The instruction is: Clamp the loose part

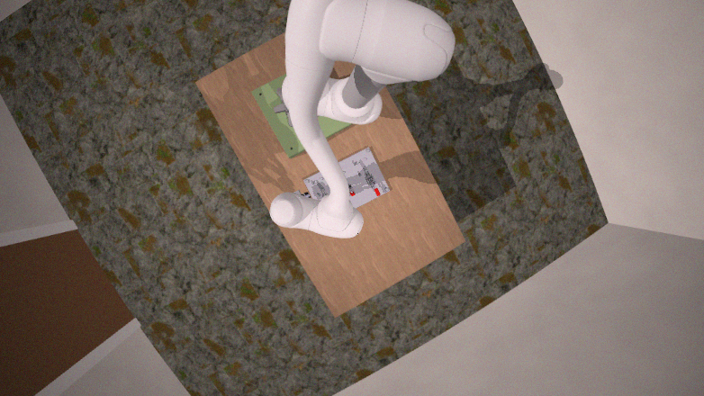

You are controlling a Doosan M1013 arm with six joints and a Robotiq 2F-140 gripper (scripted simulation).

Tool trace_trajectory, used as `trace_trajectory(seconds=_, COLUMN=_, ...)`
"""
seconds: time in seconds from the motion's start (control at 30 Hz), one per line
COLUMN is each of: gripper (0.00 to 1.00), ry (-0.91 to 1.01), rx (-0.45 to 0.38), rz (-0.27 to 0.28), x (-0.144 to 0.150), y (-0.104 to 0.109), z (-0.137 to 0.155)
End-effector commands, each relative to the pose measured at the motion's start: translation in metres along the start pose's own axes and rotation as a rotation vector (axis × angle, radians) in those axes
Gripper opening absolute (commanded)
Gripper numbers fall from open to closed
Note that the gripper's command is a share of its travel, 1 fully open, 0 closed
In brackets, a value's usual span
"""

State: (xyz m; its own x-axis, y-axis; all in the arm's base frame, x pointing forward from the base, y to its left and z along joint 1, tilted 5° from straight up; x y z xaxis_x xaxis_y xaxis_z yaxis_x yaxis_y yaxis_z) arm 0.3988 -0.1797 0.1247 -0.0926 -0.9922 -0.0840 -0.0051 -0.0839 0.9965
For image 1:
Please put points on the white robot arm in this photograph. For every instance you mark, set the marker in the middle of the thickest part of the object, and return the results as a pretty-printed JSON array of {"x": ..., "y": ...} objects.
[{"x": 390, "y": 41}]

